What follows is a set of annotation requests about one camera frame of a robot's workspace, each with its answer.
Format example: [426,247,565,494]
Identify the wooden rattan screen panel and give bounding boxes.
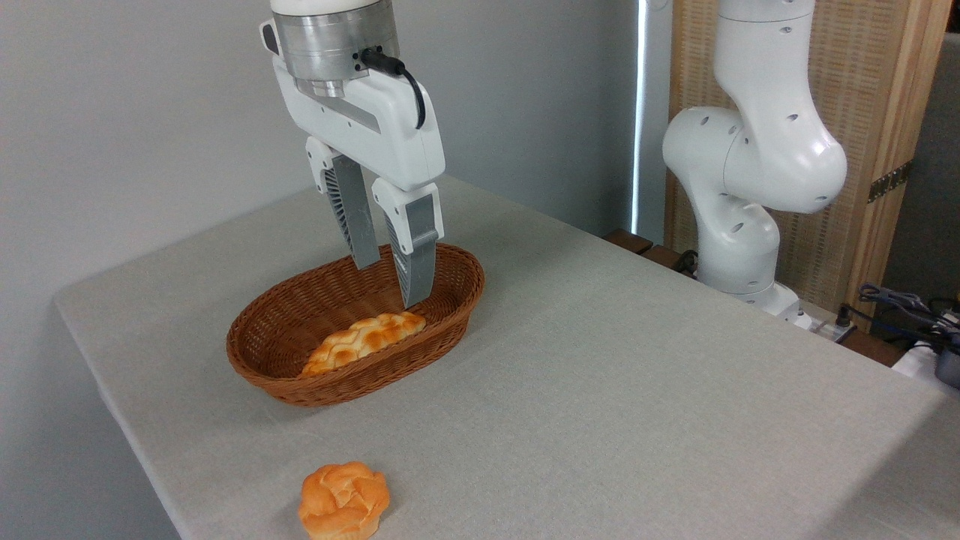
[666,0,953,331]

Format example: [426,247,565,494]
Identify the grey tablecloth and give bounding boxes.
[54,174,960,540]

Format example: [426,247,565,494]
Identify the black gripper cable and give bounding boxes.
[360,48,428,131]

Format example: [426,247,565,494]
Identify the brown oval wicker basket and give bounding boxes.
[226,241,485,408]

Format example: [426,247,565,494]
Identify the black metal hinge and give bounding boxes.
[868,160,914,204]

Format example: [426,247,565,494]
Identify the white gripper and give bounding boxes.
[271,56,446,309]

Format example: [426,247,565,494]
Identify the long patterned bread loaf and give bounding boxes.
[301,311,428,377]

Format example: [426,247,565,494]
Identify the round muffin-shaped bread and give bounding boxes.
[298,461,392,540]

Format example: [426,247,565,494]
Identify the black cable bundle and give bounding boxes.
[857,283,960,350]

